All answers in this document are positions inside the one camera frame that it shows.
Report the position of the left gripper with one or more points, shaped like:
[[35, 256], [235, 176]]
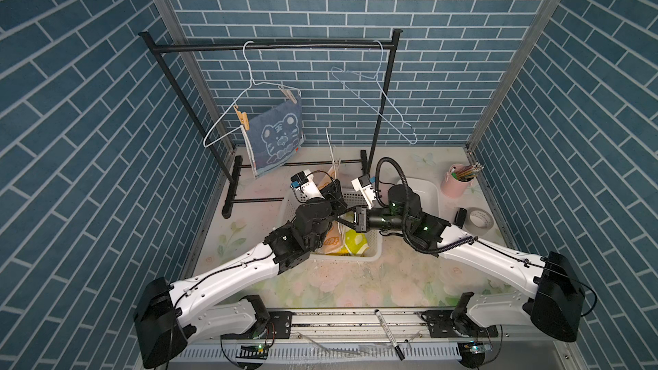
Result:
[[337, 202]]

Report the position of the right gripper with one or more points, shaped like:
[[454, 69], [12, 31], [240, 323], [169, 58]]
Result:
[[361, 218]]

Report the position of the yellow green towel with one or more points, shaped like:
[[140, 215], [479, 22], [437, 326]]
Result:
[[354, 243]]

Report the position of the orange bunny towel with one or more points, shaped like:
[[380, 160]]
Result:
[[333, 242]]

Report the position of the light blue wire hanger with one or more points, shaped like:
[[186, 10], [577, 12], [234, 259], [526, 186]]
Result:
[[386, 112]]

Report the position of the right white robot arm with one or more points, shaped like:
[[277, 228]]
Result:
[[547, 293]]

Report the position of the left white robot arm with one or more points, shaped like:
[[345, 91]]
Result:
[[170, 316]]

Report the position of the white perforated plastic basket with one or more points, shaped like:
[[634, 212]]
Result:
[[353, 199]]

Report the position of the white rectangular tray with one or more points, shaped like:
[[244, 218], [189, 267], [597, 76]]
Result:
[[429, 195]]

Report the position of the blue bear towel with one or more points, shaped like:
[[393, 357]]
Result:
[[273, 137]]

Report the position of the pink metal pen bucket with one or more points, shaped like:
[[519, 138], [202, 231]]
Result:
[[451, 186]]

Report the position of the black object beside tape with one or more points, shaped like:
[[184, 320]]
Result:
[[460, 217]]

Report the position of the roll of tape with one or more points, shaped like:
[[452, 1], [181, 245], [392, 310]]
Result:
[[478, 221]]

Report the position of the beige clothespin on blue towel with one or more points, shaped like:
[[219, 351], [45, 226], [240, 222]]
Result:
[[288, 94]]

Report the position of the beige clothespin far left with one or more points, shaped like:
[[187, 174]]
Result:
[[242, 117]]

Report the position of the bundle of coloured pencils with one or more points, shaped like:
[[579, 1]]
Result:
[[467, 173]]

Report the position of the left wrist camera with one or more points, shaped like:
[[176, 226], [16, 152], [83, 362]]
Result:
[[304, 187]]

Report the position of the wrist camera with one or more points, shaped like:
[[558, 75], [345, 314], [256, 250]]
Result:
[[304, 187], [365, 185]]

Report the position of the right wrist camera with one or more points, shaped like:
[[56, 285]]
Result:
[[365, 185]]

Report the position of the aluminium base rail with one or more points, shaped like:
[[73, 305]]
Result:
[[343, 338]]

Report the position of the black marker on rail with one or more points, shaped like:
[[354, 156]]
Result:
[[386, 328]]

